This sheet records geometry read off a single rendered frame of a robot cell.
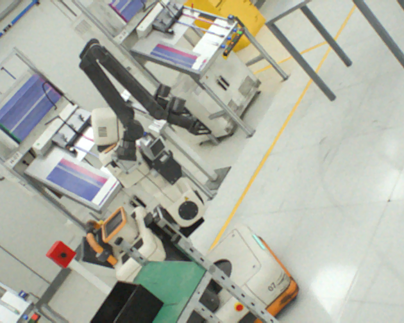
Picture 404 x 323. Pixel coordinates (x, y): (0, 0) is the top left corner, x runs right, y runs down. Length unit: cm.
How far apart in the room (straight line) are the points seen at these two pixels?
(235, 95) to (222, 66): 30
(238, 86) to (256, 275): 273
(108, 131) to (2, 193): 329
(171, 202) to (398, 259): 111
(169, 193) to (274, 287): 71
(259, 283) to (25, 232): 345
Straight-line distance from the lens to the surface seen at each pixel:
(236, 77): 519
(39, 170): 425
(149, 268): 206
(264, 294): 281
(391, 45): 376
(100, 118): 256
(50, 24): 632
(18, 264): 577
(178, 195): 269
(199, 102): 487
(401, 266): 267
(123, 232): 273
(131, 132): 241
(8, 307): 381
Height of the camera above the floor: 177
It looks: 20 degrees down
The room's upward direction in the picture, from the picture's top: 46 degrees counter-clockwise
